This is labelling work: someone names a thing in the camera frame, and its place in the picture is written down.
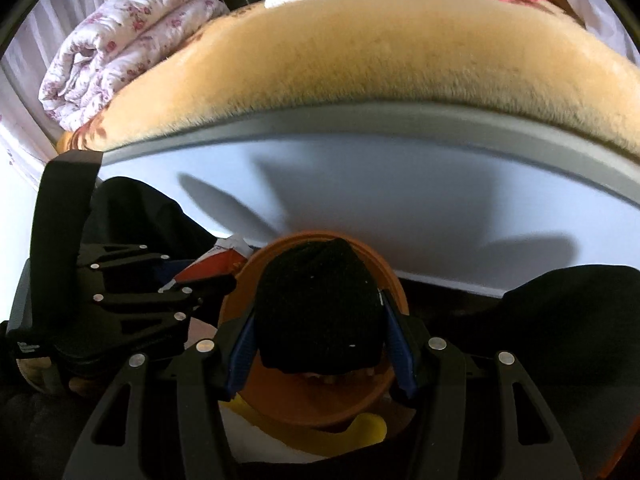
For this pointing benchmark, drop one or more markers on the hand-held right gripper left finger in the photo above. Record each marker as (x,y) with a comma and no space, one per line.
(240,360)

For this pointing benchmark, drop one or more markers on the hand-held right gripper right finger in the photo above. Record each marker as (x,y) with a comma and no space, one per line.
(402,360)

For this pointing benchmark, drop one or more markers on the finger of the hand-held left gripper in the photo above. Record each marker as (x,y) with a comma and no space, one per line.
(125,260)
(160,307)

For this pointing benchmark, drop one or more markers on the red and white packet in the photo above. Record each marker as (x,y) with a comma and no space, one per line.
(215,262)

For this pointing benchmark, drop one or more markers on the orange plastic basin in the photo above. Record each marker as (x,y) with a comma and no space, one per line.
(320,402)

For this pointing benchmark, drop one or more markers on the black sock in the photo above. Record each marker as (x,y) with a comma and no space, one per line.
(315,305)

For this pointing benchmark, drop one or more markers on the person's left hand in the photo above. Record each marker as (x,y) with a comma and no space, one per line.
(35,372)

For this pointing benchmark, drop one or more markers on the yellow and white item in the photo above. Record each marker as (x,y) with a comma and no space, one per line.
(360,427)

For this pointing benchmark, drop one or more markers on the white curtain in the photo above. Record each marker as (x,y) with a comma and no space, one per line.
(600,5)
(25,85)

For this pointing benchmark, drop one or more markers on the person's black pants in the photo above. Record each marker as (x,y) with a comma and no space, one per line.
(575,335)

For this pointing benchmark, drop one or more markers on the folded floral quilt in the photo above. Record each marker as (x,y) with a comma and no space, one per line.
(130,40)

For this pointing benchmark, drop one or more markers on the yellow floral blanket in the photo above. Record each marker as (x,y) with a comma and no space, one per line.
(375,60)

